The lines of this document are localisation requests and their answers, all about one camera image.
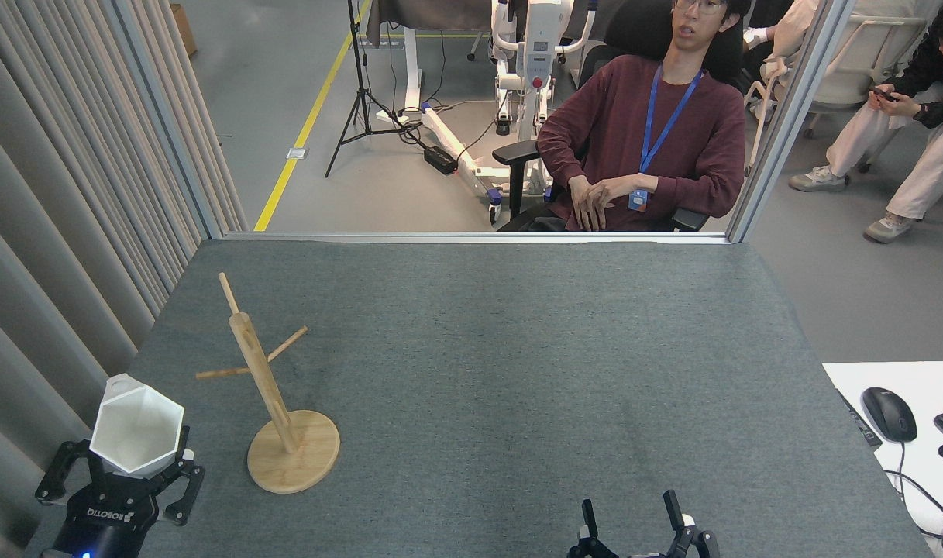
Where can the metal floor socket plate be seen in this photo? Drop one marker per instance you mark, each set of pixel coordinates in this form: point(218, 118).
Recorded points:
point(297, 153)

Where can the white desk with dark top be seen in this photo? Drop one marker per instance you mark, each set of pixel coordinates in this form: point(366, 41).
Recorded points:
point(413, 70)

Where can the person in pale clothing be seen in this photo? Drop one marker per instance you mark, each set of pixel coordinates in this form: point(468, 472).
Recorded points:
point(789, 31)

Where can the white chair frame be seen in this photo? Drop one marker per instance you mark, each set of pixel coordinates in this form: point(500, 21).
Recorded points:
point(762, 101)

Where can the seated person holding phone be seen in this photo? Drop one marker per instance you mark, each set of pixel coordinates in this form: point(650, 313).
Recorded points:
point(936, 155)

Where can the silver post beside curtain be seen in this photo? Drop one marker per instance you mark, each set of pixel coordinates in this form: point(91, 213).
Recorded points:
point(169, 124)

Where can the dark smartphone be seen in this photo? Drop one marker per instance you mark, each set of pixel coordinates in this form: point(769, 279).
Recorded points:
point(882, 93)

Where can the beige pleated curtain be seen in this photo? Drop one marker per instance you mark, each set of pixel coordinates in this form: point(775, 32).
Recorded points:
point(53, 194)

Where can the black bar-shaped device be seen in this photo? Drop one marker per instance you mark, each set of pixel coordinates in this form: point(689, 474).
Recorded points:
point(860, 420)

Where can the white side table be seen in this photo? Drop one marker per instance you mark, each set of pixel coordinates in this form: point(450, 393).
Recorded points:
point(928, 380)

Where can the seated person's right hand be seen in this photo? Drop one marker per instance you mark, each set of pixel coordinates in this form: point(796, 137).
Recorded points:
point(879, 96)

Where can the white chair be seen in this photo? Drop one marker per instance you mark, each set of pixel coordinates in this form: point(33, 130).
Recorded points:
point(866, 62)

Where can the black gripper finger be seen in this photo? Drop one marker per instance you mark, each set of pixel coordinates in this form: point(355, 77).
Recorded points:
point(188, 488)
point(676, 515)
point(53, 480)
point(590, 523)

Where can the black-framed glasses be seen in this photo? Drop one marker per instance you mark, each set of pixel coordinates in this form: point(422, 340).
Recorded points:
point(700, 5)

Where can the silver horizontal rail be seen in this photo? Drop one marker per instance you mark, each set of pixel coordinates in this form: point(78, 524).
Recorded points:
point(440, 236)

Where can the wooden cup rack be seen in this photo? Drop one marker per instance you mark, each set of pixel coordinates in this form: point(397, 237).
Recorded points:
point(263, 380)

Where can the white stand on wheels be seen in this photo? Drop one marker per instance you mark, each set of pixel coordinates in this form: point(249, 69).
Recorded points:
point(535, 54)

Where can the white hexagonal cup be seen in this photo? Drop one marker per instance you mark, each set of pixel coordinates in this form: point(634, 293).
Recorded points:
point(138, 426)

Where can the black computer mouse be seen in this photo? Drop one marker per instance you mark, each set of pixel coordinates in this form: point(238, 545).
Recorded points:
point(889, 415)

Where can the black power strip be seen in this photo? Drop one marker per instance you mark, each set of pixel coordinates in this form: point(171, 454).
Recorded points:
point(440, 160)

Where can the seated person's left hand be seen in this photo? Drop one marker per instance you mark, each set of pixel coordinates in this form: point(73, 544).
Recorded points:
point(905, 105)

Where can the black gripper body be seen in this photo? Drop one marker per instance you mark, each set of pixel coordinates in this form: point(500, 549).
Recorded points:
point(111, 519)

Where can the silver post beside seated people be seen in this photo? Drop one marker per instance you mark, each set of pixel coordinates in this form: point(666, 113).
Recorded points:
point(789, 116)

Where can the black office chair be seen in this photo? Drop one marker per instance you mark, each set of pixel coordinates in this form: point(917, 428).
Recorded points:
point(517, 155)

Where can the cardboard box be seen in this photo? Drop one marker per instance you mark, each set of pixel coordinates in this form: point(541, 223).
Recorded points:
point(183, 29)

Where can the black tripod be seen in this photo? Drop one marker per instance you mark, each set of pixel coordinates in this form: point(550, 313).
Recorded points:
point(359, 85)

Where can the person's left hand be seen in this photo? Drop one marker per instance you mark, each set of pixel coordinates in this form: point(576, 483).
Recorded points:
point(614, 192)

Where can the person's right hand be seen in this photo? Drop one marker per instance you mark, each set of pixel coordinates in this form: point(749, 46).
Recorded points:
point(581, 203)

